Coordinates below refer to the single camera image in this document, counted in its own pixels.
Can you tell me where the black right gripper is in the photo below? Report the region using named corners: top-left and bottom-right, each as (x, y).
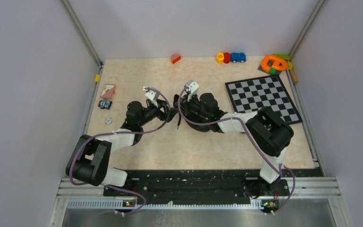
top-left (176, 91), bottom-right (210, 120)

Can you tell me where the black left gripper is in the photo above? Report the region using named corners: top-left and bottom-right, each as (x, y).
top-left (138, 98), bottom-right (179, 126)

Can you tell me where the black shoelace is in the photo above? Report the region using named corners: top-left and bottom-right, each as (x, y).
top-left (167, 94), bottom-right (182, 129)

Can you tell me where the black canvas sneaker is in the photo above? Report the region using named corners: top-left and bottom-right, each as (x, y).
top-left (182, 108), bottom-right (227, 133)

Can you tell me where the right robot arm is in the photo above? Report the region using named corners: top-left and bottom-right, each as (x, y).
top-left (173, 92), bottom-right (294, 195)

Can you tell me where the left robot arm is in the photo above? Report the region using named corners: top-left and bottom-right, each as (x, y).
top-left (65, 100), bottom-right (177, 195)

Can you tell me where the orange toy brick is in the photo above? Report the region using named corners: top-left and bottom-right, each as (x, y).
top-left (170, 53), bottom-right (182, 64)

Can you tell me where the yellow toy cylinder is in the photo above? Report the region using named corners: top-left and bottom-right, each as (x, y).
top-left (216, 52), bottom-right (224, 64)

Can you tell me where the pink tangram puzzle box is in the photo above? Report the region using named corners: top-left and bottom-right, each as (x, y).
top-left (100, 84), bottom-right (116, 100)

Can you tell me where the black white checkerboard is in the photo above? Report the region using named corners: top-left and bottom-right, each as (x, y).
top-left (225, 75), bottom-right (303, 124)

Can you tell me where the small blue toy robot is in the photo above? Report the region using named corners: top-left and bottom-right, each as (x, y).
top-left (97, 99), bottom-right (113, 110)

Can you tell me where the red toy cylinder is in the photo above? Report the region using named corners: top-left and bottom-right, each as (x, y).
top-left (224, 52), bottom-right (231, 64)

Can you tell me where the blue toy car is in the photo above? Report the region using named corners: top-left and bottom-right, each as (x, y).
top-left (230, 52), bottom-right (246, 63)

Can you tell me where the green toy block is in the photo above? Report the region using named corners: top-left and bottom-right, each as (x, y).
top-left (273, 53), bottom-right (291, 61)

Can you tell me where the wooden block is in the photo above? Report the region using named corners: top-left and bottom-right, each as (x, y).
top-left (289, 70), bottom-right (299, 84)

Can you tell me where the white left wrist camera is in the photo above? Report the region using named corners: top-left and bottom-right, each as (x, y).
top-left (143, 87), bottom-right (159, 102)

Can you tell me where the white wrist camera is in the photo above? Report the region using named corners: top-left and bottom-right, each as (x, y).
top-left (184, 80), bottom-right (199, 94)
top-left (143, 87), bottom-right (159, 102)

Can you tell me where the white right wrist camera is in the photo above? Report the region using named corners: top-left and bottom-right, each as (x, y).
top-left (184, 80), bottom-right (199, 94)

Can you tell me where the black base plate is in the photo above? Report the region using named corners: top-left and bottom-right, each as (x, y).
top-left (103, 169), bottom-right (325, 206)

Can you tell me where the orange plastic ring toy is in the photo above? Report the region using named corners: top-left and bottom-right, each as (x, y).
top-left (260, 55), bottom-right (288, 75)

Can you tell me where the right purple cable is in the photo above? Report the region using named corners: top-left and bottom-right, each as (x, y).
top-left (177, 87), bottom-right (296, 215)

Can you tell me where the aluminium frame rail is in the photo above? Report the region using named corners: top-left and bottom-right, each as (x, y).
top-left (59, 0), bottom-right (103, 67)

